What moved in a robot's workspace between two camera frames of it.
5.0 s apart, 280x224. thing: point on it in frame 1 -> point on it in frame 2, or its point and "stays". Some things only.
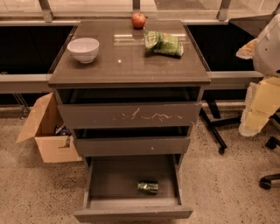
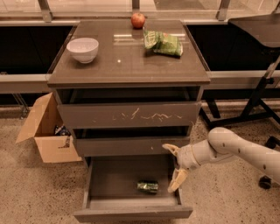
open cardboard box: x=41 y=127 stays
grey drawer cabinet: x=126 y=102 stays
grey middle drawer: x=136 y=141 stays
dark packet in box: x=61 y=130 stays
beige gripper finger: x=246 y=51 -> x=174 y=150
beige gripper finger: x=262 y=100 -> x=178 y=178
